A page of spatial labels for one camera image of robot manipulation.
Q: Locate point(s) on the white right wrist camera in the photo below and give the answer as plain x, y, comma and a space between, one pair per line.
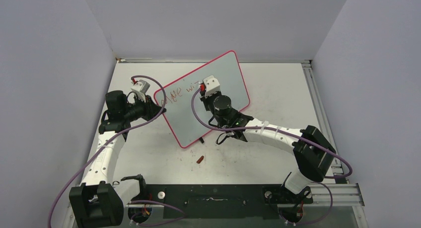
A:
209, 86

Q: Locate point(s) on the whiteboard with pink frame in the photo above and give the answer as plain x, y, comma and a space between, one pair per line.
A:
189, 99

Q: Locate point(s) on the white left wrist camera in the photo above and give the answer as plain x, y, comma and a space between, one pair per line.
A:
140, 88

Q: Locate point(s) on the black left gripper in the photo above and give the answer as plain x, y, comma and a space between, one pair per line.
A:
151, 110

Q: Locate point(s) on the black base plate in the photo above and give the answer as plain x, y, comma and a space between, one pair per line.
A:
225, 201

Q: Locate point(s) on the aluminium rail frame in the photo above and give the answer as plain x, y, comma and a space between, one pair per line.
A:
282, 93

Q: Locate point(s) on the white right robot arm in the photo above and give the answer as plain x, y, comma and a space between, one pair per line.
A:
311, 150

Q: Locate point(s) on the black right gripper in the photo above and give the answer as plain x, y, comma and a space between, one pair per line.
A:
206, 100

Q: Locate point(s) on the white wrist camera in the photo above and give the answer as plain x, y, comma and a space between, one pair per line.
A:
209, 86
140, 88

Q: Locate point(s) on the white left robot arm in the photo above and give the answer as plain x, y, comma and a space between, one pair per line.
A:
96, 202

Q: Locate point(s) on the red marker cap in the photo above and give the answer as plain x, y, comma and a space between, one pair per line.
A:
200, 160

